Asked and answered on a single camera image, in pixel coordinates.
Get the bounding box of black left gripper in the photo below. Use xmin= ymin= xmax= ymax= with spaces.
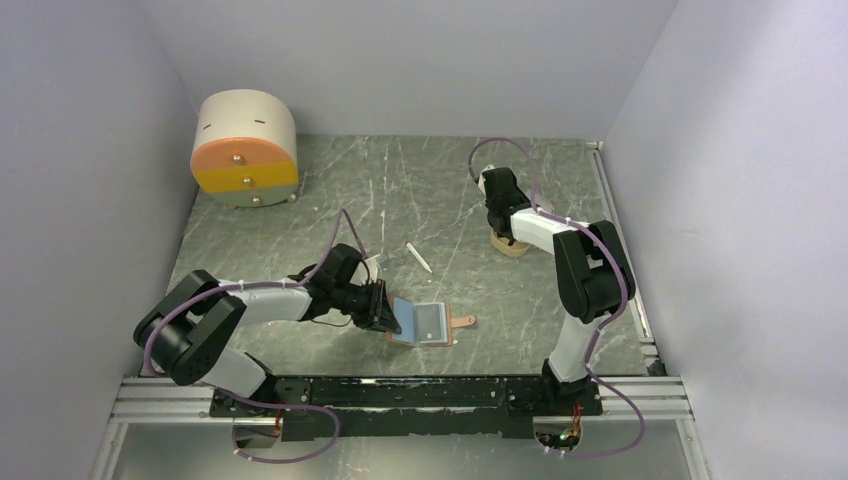
xmin=333 ymin=278 xmax=402 ymax=335

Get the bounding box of pink leather card holder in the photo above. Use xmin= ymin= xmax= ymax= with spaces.
xmin=386 ymin=297 xmax=477 ymax=347

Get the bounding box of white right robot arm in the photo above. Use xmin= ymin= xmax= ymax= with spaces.
xmin=477 ymin=167 xmax=635 ymax=414

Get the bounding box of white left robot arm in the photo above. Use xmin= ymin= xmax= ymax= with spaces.
xmin=133 ymin=244 xmax=402 ymax=416

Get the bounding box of beige oval tray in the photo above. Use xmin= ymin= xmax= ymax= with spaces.
xmin=490 ymin=230 xmax=530 ymax=258

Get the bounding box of white pen with red cap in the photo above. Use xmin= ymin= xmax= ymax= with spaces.
xmin=404 ymin=241 xmax=434 ymax=274

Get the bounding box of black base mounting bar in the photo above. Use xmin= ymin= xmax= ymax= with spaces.
xmin=209 ymin=374 xmax=603 ymax=441

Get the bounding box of round beige drawer box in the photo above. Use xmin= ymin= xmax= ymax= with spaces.
xmin=190 ymin=89 xmax=300 ymax=208

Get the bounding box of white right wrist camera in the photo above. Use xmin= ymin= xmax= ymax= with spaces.
xmin=478 ymin=164 xmax=496 ymax=180

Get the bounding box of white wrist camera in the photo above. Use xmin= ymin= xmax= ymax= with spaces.
xmin=366 ymin=252 xmax=391 ymax=279
xmin=478 ymin=164 xmax=496 ymax=180

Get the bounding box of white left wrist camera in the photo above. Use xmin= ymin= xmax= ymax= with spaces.
xmin=366 ymin=252 xmax=391 ymax=279

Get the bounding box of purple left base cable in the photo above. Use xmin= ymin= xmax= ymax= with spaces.
xmin=218 ymin=390 xmax=342 ymax=465

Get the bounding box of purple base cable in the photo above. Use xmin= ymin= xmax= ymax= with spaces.
xmin=218 ymin=390 xmax=342 ymax=465
xmin=543 ymin=367 xmax=647 ymax=460

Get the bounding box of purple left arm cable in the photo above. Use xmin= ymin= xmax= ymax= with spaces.
xmin=142 ymin=208 xmax=369 ymax=379

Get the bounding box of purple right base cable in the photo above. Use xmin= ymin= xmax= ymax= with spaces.
xmin=543 ymin=367 xmax=647 ymax=460

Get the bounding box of aluminium frame rail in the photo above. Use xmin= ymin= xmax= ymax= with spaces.
xmin=586 ymin=140 xmax=694 ymax=422

